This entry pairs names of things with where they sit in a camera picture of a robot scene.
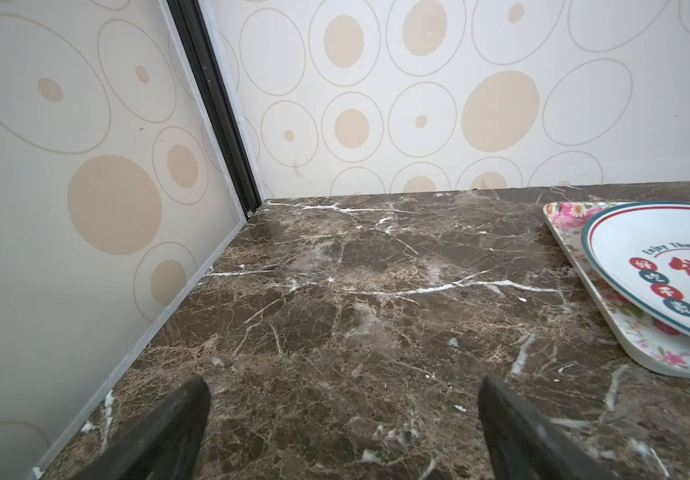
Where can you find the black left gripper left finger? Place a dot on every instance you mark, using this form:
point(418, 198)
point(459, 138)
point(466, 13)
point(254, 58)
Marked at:
point(163, 445)

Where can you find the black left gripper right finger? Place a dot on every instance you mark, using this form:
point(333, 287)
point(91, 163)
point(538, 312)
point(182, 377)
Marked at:
point(524, 444)

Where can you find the floral rectangular tray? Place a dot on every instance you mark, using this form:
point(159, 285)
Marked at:
point(651, 343)

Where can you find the white plate with red text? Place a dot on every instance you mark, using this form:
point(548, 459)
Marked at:
point(642, 250)

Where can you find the black corner frame post left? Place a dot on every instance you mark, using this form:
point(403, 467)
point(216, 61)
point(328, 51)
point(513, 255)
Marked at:
point(202, 58)

